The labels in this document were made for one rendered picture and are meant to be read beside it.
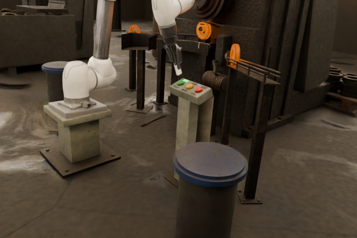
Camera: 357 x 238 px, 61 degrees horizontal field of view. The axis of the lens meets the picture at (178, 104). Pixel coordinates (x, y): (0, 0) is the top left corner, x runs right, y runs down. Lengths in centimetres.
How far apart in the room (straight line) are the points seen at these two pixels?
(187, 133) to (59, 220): 78
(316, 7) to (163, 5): 177
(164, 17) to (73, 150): 103
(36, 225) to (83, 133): 63
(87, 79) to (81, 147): 44
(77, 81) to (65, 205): 72
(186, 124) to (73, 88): 73
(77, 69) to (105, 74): 22
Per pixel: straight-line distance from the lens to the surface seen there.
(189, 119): 168
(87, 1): 518
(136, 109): 297
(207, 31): 257
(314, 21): 302
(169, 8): 153
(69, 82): 196
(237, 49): 212
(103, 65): 205
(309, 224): 181
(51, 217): 172
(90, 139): 207
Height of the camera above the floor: 107
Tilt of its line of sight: 20 degrees down
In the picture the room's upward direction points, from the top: 3 degrees clockwise
